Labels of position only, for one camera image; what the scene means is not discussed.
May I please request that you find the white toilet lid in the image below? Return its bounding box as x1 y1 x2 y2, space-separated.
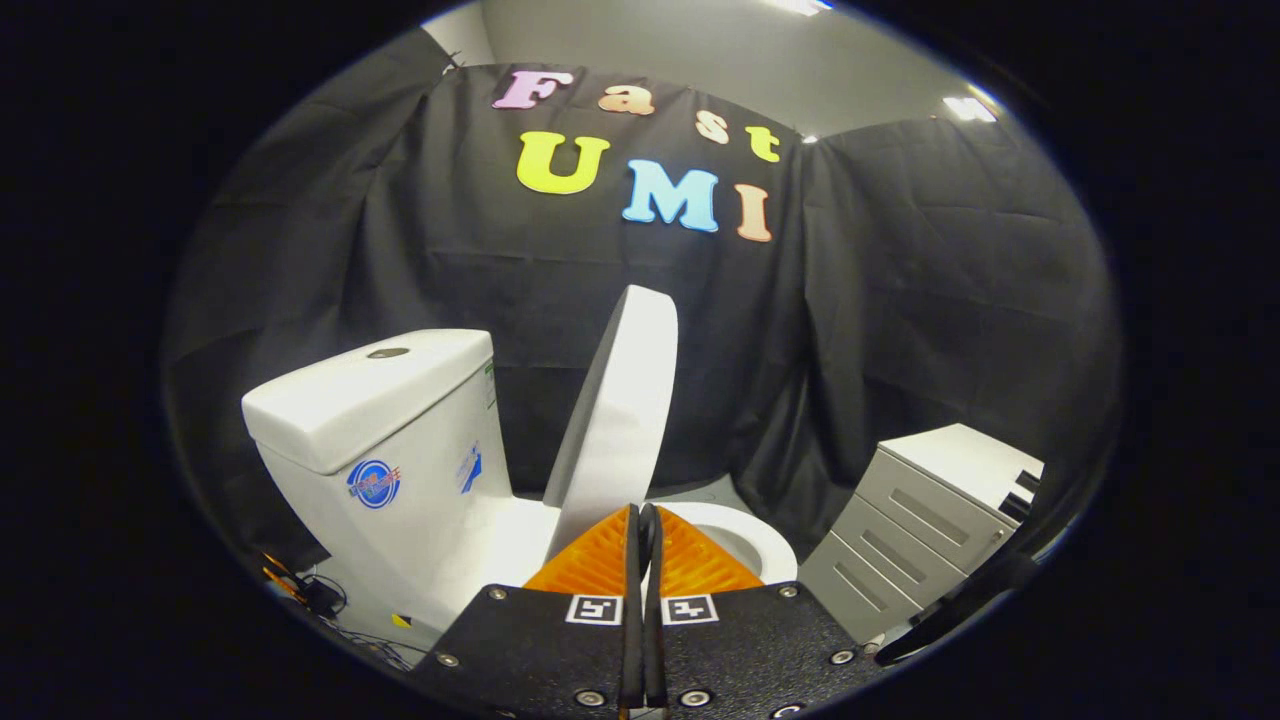
543 285 679 563

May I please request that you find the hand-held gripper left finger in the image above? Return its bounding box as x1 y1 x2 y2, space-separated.
415 503 646 720

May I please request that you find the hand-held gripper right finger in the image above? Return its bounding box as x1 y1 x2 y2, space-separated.
640 503 886 720

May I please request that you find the white ceramic toilet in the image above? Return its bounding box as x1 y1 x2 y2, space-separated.
242 328 799 641

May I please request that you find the grey drawer cabinet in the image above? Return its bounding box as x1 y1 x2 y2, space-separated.
798 423 1046 646

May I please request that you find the white toilet seat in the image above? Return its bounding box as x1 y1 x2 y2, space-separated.
655 502 799 586

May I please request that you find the black orange cable bundle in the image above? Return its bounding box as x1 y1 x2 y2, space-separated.
262 553 347 619

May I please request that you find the black backdrop cloth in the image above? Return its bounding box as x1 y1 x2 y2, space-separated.
160 28 1121 561

